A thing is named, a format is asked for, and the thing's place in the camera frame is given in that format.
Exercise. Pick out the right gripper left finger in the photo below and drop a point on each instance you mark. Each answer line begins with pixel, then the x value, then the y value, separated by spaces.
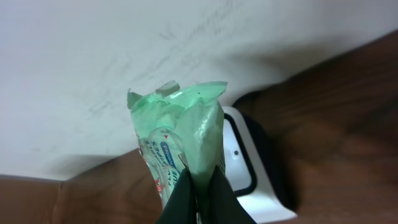
pixel 181 207

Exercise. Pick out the white barcode scanner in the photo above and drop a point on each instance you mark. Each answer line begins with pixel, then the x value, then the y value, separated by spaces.
pixel 253 170

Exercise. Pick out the mint green snack packet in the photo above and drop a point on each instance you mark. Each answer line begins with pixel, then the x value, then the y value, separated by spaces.
pixel 181 129

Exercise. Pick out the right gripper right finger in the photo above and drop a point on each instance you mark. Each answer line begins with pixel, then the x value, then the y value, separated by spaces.
pixel 224 205

